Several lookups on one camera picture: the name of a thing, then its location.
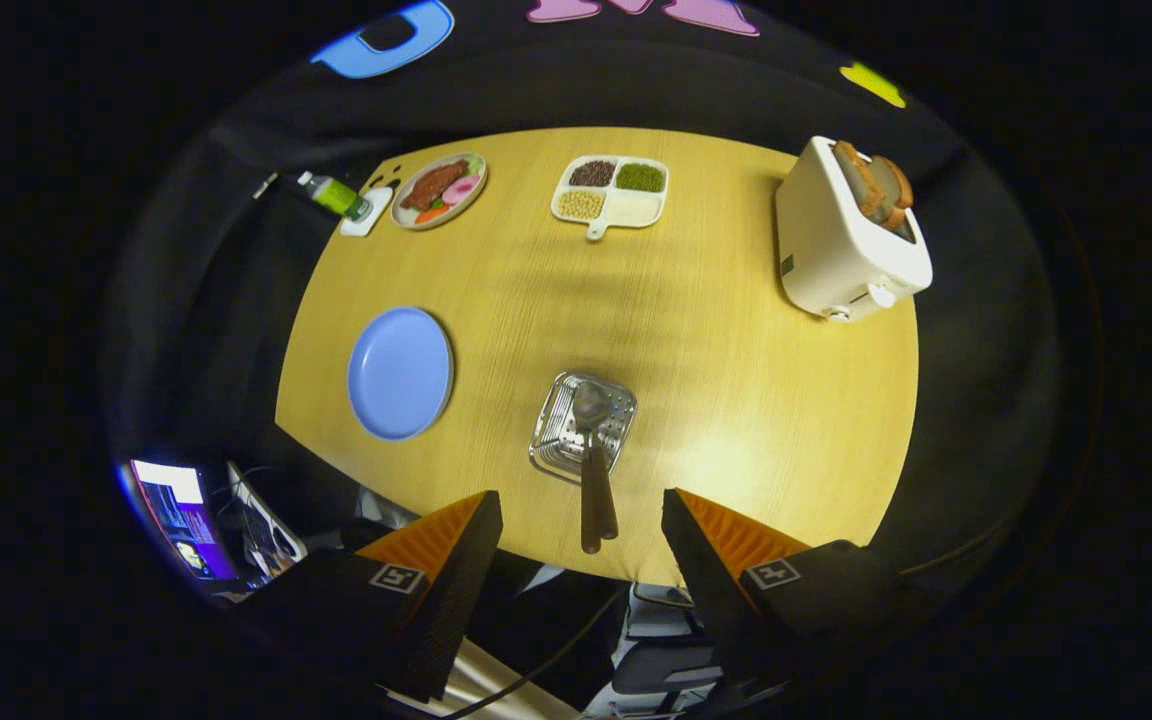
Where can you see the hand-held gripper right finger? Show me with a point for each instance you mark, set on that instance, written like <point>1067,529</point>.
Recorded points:
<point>706,590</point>

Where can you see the white toaster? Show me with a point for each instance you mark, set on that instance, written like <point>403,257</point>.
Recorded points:
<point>836,250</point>

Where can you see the white square coaster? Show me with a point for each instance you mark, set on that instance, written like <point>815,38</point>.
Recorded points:
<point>368,212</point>

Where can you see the computer monitor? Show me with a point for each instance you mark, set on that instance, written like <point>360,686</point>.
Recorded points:
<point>181,515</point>

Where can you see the white plate with food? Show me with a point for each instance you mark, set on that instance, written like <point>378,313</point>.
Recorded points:
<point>439,190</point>

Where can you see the green drink bottle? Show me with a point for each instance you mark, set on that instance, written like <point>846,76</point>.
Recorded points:
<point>334,195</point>

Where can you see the metal spoon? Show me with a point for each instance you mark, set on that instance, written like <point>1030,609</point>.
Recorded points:
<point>591,402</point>

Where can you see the white divided tray with beans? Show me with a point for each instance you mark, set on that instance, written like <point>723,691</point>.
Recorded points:
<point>611,192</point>

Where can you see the grey office chair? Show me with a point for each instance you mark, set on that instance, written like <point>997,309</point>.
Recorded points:
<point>661,660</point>

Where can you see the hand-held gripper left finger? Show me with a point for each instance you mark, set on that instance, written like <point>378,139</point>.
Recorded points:
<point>456,590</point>

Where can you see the blue round plate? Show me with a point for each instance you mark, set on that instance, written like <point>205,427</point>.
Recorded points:
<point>400,373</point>

